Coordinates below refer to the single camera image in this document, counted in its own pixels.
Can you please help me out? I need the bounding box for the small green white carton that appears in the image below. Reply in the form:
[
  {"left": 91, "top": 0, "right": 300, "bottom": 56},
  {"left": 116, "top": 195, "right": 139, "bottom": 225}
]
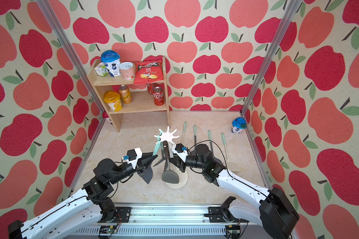
[{"left": 94, "top": 62, "right": 109, "bottom": 77}]

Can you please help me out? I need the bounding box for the right circuit board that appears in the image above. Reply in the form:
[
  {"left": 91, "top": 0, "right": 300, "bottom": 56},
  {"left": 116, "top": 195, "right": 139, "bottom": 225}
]
[{"left": 224, "top": 225, "right": 241, "bottom": 239}]

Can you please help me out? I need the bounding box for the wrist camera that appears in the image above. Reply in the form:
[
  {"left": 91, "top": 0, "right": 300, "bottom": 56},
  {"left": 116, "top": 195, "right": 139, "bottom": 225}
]
[
  {"left": 171, "top": 143, "right": 188, "bottom": 163},
  {"left": 122, "top": 148, "right": 143, "bottom": 169}
]

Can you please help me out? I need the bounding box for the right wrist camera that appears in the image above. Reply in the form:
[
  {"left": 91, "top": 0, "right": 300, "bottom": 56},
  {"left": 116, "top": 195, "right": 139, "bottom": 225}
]
[{"left": 171, "top": 143, "right": 188, "bottom": 163}]

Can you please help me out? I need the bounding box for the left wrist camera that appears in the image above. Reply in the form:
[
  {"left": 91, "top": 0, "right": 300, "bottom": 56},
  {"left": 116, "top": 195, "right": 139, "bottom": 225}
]
[{"left": 122, "top": 148, "right": 143, "bottom": 169}]

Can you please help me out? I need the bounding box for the grey spoon dark handle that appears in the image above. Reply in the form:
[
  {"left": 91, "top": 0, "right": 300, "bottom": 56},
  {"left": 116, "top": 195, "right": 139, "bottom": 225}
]
[{"left": 162, "top": 141, "right": 180, "bottom": 184}]

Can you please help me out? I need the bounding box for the blue lid yogurt cup floor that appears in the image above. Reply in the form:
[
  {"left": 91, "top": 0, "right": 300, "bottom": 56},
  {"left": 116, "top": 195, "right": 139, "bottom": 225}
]
[{"left": 231, "top": 117, "right": 247, "bottom": 134}]

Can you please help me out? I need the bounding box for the grey spatula mint handle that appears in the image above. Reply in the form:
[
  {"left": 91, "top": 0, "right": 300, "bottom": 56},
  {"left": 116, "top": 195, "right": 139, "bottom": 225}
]
[{"left": 208, "top": 130, "right": 216, "bottom": 159}]

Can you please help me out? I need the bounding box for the circuit board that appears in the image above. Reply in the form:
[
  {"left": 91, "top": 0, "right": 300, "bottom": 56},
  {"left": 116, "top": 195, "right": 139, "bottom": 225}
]
[
  {"left": 224, "top": 225, "right": 241, "bottom": 239},
  {"left": 99, "top": 226, "right": 118, "bottom": 236}
]

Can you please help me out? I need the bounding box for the red cola can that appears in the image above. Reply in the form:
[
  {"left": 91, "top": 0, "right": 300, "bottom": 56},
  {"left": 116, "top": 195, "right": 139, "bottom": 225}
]
[
  {"left": 147, "top": 83, "right": 155, "bottom": 95},
  {"left": 153, "top": 87, "right": 165, "bottom": 106}
]

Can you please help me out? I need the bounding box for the red chips bag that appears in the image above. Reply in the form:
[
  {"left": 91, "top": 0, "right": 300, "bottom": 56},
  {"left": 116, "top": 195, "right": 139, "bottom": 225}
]
[{"left": 134, "top": 60, "right": 164, "bottom": 85}]

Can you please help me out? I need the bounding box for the white spatula mint handle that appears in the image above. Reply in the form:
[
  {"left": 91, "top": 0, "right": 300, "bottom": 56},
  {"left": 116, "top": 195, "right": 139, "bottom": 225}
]
[{"left": 181, "top": 121, "right": 187, "bottom": 144}]

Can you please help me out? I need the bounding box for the pink cup foil lid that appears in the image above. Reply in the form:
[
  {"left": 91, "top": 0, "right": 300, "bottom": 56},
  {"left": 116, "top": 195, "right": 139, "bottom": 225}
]
[{"left": 119, "top": 62, "right": 135, "bottom": 80}]

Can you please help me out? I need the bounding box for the grey slotted turner mint handle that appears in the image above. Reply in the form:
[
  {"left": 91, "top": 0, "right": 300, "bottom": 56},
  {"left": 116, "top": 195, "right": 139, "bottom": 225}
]
[{"left": 193, "top": 125, "right": 197, "bottom": 146}]

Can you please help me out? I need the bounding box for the red white cup behind shelf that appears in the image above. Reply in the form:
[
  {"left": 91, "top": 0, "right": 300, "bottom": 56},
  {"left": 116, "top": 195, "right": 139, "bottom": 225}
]
[{"left": 102, "top": 111, "right": 113, "bottom": 124}]

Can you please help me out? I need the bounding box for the blue lid yogurt tub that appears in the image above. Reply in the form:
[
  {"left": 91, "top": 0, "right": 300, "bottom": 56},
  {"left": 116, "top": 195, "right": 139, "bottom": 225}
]
[{"left": 101, "top": 50, "right": 121, "bottom": 77}]

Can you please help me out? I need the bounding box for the left aluminium frame post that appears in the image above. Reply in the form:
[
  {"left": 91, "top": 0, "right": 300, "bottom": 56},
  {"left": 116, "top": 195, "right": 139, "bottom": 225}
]
[{"left": 36, "top": 1, "right": 105, "bottom": 112}]

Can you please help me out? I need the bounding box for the aluminium frame post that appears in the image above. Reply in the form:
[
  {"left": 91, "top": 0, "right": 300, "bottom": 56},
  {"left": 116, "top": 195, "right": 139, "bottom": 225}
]
[
  {"left": 240, "top": 0, "right": 303, "bottom": 117},
  {"left": 36, "top": 1, "right": 105, "bottom": 112}
]

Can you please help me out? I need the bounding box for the wooden two-tier shelf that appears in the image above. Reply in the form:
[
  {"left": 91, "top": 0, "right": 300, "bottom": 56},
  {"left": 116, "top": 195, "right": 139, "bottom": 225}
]
[{"left": 86, "top": 56, "right": 171, "bottom": 132}]

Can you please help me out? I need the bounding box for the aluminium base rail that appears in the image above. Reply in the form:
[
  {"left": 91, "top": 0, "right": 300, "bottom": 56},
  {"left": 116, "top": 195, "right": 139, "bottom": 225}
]
[{"left": 52, "top": 202, "right": 294, "bottom": 239}]

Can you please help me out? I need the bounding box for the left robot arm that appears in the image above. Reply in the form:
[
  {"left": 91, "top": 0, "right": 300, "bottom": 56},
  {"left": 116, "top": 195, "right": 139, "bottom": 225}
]
[{"left": 8, "top": 149, "right": 157, "bottom": 239}]

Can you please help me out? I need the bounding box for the red cola can back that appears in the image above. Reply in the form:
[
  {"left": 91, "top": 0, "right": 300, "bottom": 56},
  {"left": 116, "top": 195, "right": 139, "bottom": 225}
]
[{"left": 147, "top": 83, "right": 155, "bottom": 95}]

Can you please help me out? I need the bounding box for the white utensil rack stand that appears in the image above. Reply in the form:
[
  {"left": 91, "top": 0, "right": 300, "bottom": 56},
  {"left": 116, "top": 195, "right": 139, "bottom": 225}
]
[{"left": 153, "top": 127, "right": 188, "bottom": 190}]

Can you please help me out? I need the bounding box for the left circuit board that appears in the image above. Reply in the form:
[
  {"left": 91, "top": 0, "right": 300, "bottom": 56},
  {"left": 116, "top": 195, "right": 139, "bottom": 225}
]
[{"left": 99, "top": 226, "right": 118, "bottom": 236}]

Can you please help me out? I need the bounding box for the right aluminium frame post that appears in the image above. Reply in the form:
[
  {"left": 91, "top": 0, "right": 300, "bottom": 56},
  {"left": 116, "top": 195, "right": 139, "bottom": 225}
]
[{"left": 240, "top": 0, "right": 303, "bottom": 117}]

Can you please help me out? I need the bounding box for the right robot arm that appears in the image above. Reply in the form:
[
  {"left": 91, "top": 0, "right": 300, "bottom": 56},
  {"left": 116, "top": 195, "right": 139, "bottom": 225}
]
[{"left": 163, "top": 144, "right": 300, "bottom": 239}]

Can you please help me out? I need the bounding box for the yellow mango cup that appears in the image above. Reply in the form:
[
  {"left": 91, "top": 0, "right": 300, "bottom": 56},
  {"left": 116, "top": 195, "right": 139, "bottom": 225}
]
[{"left": 103, "top": 91, "right": 123, "bottom": 112}]

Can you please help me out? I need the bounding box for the red cola can front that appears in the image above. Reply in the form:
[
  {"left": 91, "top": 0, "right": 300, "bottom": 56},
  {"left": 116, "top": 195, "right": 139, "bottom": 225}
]
[{"left": 153, "top": 87, "right": 165, "bottom": 106}]

